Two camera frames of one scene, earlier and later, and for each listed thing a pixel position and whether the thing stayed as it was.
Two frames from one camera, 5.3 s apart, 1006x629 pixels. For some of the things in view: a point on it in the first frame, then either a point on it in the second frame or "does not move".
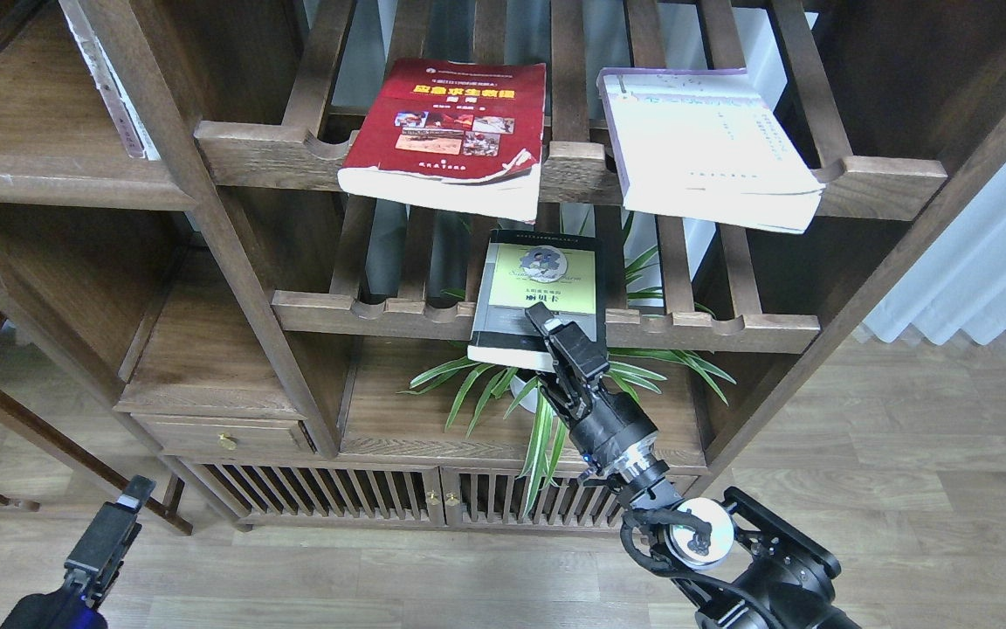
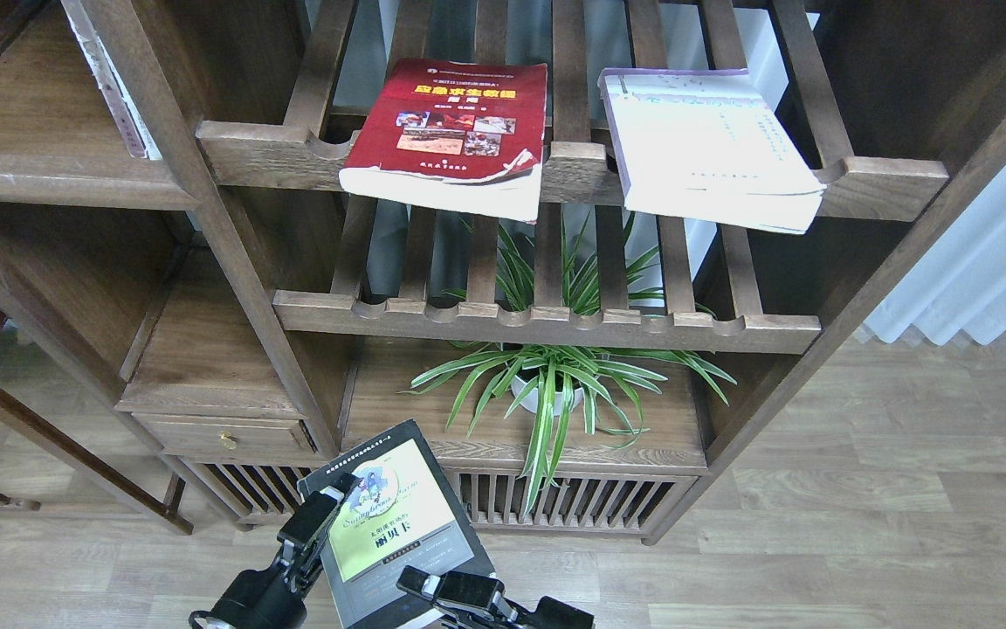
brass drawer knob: x=227 y=440 does not move
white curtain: x=996 y=270 does not move
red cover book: x=452 y=137 does not move
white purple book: x=706 y=144 does not move
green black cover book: x=564 y=272 to x=403 y=513
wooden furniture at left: x=157 y=292 does not move
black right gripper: x=612 y=435 to x=485 y=595
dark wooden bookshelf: x=304 y=238 does not move
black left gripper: x=92 y=569 to x=272 y=598
